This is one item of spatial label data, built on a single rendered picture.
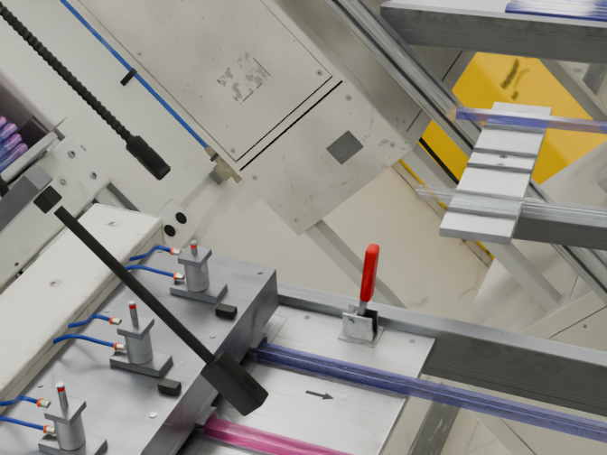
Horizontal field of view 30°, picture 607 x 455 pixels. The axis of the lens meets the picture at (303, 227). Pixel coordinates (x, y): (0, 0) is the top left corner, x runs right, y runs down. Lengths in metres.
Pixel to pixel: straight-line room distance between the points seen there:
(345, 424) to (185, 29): 1.12
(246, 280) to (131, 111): 2.47
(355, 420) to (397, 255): 2.97
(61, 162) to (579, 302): 1.07
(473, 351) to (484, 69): 2.92
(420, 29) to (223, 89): 0.40
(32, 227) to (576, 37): 0.93
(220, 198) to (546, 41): 1.93
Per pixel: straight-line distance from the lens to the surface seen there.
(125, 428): 0.95
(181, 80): 2.06
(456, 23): 1.80
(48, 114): 1.19
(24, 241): 1.15
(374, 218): 3.98
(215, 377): 0.78
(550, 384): 1.10
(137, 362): 0.99
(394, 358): 1.08
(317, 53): 1.91
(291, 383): 1.06
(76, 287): 1.08
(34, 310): 1.06
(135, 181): 3.38
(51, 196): 0.77
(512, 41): 1.79
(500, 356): 1.10
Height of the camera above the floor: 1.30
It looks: 8 degrees down
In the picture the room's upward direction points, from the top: 44 degrees counter-clockwise
